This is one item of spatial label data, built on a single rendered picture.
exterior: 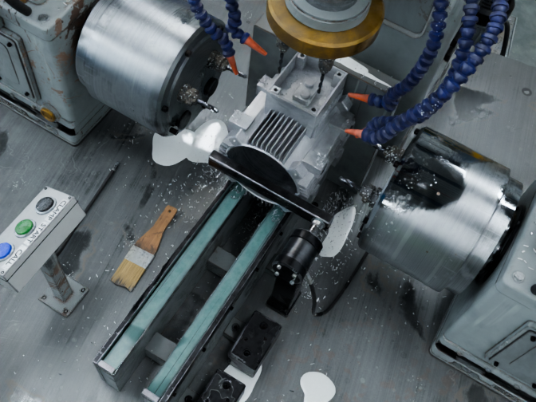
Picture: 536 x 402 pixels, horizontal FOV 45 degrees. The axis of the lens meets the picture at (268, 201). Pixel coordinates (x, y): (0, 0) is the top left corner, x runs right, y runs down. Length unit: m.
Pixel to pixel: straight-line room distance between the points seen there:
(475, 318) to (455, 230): 0.18
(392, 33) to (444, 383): 0.68
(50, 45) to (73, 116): 0.21
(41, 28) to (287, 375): 0.77
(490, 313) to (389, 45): 0.52
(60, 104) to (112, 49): 0.24
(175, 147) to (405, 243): 0.61
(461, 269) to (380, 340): 0.29
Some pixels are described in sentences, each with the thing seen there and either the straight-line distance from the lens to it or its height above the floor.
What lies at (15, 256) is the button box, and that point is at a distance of 1.09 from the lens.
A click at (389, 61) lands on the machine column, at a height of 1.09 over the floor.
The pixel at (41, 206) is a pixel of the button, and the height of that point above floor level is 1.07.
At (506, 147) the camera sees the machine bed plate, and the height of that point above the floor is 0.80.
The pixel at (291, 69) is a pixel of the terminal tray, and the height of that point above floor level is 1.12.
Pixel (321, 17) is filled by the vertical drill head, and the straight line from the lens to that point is 0.98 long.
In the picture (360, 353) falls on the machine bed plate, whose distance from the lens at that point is 1.32.
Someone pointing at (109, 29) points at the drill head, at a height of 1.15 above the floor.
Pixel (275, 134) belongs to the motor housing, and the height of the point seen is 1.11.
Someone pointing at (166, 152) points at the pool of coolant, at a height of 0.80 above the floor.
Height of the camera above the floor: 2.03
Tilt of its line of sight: 60 degrees down
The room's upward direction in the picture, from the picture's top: 11 degrees clockwise
